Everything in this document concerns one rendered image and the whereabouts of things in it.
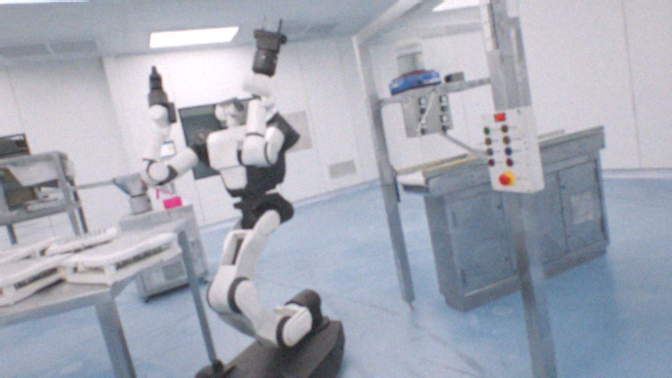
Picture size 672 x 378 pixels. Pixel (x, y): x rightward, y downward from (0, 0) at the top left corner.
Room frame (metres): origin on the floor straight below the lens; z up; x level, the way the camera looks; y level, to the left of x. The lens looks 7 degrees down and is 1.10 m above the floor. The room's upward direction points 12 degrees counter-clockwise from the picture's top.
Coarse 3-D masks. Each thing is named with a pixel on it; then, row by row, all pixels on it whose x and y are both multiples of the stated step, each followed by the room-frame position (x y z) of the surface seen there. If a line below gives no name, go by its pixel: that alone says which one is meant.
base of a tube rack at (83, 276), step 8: (168, 248) 1.25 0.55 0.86; (176, 248) 1.24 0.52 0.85; (152, 256) 1.18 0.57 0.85; (160, 256) 1.18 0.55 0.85; (168, 256) 1.21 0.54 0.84; (128, 264) 1.13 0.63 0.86; (136, 264) 1.12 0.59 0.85; (144, 264) 1.14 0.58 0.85; (152, 264) 1.17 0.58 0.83; (80, 272) 1.16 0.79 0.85; (88, 272) 1.14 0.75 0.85; (96, 272) 1.12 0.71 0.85; (104, 272) 1.10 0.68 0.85; (120, 272) 1.07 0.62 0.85; (128, 272) 1.09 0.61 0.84; (72, 280) 1.15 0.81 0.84; (80, 280) 1.13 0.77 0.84; (88, 280) 1.10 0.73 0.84; (96, 280) 1.08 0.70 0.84; (104, 280) 1.06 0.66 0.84; (112, 280) 1.05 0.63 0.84
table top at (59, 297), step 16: (176, 224) 1.96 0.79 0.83; (48, 288) 1.15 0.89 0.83; (64, 288) 1.11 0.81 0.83; (80, 288) 1.07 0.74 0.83; (96, 288) 1.04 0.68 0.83; (112, 288) 1.03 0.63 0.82; (16, 304) 1.04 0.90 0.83; (32, 304) 1.01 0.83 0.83; (48, 304) 0.99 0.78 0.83; (64, 304) 0.99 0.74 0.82; (80, 304) 1.00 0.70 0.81; (96, 304) 1.00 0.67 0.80; (0, 320) 0.97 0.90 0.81; (16, 320) 0.98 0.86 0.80
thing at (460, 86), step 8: (472, 80) 2.04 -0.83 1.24; (480, 80) 2.05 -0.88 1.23; (488, 80) 2.07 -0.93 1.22; (424, 88) 1.94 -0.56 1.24; (432, 88) 1.96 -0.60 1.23; (440, 88) 1.97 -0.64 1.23; (448, 88) 1.99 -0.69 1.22; (456, 88) 2.00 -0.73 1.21; (464, 88) 2.02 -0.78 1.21; (472, 88) 2.35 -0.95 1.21; (392, 96) 2.07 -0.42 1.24; (400, 96) 2.00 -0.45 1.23; (408, 96) 1.93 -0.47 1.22; (416, 96) 1.93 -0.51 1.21; (384, 104) 2.17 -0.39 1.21; (392, 104) 2.30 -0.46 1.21
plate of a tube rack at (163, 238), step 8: (152, 240) 1.20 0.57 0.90; (160, 240) 1.20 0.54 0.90; (168, 240) 1.22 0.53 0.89; (128, 248) 1.14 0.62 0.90; (136, 248) 1.13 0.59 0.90; (144, 248) 1.15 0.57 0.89; (88, 256) 1.15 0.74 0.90; (96, 256) 1.12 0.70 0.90; (104, 256) 1.09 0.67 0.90; (112, 256) 1.07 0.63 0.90; (120, 256) 1.08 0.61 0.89; (128, 256) 1.10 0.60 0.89; (64, 264) 1.16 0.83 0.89; (72, 264) 1.14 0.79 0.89; (80, 264) 1.11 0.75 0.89; (88, 264) 1.09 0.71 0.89; (96, 264) 1.07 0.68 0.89; (104, 264) 1.05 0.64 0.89
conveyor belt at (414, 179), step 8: (584, 136) 2.34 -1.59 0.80; (552, 144) 2.25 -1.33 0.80; (464, 168) 2.05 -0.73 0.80; (400, 176) 2.20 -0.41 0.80; (408, 176) 2.14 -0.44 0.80; (416, 176) 2.07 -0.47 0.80; (432, 176) 1.99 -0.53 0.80; (408, 184) 2.12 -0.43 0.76; (416, 184) 2.03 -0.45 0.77; (424, 184) 1.97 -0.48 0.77
